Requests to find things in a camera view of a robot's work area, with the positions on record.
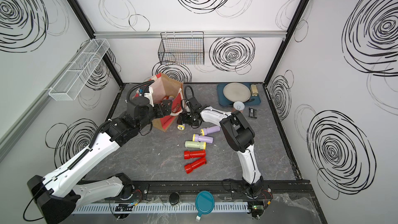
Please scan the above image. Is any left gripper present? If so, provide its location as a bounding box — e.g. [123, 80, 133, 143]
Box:
[137, 99, 173, 133]

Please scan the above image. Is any purple flashlight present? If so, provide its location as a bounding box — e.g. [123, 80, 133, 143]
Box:
[177, 124, 185, 131]
[200, 125, 221, 136]

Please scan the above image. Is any purple flashlight horizontal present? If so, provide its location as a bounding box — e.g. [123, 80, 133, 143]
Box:
[192, 134, 214, 144]

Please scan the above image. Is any green flashlight horizontal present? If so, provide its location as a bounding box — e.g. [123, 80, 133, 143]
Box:
[184, 141, 207, 150]

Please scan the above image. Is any red jute tote bag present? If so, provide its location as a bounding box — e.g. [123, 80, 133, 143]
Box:
[144, 73, 183, 132]

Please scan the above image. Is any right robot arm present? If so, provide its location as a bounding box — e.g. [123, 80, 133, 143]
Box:
[178, 97, 263, 198]

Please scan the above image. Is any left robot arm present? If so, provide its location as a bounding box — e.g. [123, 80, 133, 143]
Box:
[27, 96, 173, 224]

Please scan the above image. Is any teal tray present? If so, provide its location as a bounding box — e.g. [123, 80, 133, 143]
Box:
[217, 83, 261, 106]

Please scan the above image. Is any red flashlight lower middle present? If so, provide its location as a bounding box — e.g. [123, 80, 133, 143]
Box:
[183, 150, 206, 160]

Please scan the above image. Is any red flashlight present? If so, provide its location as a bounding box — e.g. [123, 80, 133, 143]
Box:
[184, 157, 207, 174]
[183, 150, 206, 160]

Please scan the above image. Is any grey round plate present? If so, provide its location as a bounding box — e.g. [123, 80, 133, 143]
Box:
[223, 83, 251, 102]

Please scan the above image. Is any red flashlight bottom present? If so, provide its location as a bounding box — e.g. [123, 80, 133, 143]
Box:
[184, 157, 207, 174]

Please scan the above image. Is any small black clip box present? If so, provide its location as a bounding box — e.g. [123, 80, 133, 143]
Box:
[249, 108, 257, 119]

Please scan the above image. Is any small yellowish jar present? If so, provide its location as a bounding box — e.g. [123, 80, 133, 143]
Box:
[250, 84, 259, 97]

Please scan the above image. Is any black round knob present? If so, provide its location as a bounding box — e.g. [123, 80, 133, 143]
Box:
[169, 192, 180, 206]

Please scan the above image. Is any teal round lid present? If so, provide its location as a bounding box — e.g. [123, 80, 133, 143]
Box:
[195, 191, 215, 222]

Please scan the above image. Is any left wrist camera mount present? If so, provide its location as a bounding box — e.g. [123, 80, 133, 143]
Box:
[142, 86, 154, 106]

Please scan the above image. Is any black corrugated cable left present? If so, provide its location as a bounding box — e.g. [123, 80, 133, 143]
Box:
[126, 80, 155, 102]

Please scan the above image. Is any black corrugated cable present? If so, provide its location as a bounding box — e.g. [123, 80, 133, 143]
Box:
[126, 80, 155, 102]
[183, 84, 195, 102]

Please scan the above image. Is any black corrugated cable right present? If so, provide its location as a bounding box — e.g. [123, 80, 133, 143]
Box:
[183, 84, 195, 102]

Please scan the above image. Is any black wire basket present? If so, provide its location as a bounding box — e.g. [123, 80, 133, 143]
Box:
[158, 31, 205, 65]

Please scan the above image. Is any white wire shelf basket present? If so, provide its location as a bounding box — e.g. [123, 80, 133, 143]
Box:
[48, 38, 110, 101]

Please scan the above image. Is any white slotted cable duct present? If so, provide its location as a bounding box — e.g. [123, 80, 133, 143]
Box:
[73, 202, 249, 214]

